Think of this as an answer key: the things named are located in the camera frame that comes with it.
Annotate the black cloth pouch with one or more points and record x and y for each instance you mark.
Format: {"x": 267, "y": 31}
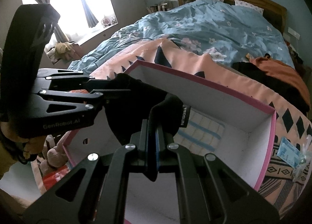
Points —
{"x": 136, "y": 102}

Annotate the yellow plush toy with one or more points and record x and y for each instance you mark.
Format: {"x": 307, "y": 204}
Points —
{"x": 62, "y": 48}

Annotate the person's left hand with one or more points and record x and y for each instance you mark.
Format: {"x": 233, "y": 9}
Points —
{"x": 34, "y": 146}

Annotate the peach patterned blanket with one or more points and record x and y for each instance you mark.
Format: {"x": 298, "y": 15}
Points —
{"x": 185, "y": 53}

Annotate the brown plush toy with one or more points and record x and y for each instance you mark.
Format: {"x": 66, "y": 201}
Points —
{"x": 56, "y": 158}

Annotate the black garment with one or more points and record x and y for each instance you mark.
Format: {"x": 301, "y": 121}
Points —
{"x": 268, "y": 85}

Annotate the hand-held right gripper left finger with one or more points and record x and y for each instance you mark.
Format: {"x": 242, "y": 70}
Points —
{"x": 143, "y": 155}

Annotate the striped white zip pouch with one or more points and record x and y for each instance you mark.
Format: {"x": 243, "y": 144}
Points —
{"x": 202, "y": 129}

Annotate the red printed packet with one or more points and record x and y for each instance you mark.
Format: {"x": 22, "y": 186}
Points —
{"x": 58, "y": 177}

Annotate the white wall socket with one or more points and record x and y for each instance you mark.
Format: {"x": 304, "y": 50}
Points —
{"x": 293, "y": 32}

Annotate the clear plastic bag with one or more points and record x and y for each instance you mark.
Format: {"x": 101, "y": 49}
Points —
{"x": 302, "y": 165}

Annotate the small windowsill ornament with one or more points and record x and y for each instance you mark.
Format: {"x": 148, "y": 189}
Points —
{"x": 108, "y": 21}

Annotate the window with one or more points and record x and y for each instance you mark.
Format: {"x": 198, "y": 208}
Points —
{"x": 63, "y": 2}

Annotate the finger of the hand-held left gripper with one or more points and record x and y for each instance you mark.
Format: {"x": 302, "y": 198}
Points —
{"x": 73, "y": 81}
{"x": 73, "y": 97}

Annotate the blue floral duvet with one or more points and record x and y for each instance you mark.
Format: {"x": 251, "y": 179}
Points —
{"x": 195, "y": 24}

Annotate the pink cardboard box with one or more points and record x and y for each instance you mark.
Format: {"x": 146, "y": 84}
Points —
{"x": 195, "y": 87}

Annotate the cluttered nightstand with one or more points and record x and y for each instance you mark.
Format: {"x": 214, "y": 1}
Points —
{"x": 295, "y": 53}

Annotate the row of cosmetic bottles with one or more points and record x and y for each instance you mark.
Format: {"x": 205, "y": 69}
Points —
{"x": 160, "y": 6}

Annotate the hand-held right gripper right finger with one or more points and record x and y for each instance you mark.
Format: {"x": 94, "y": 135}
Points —
{"x": 157, "y": 151}

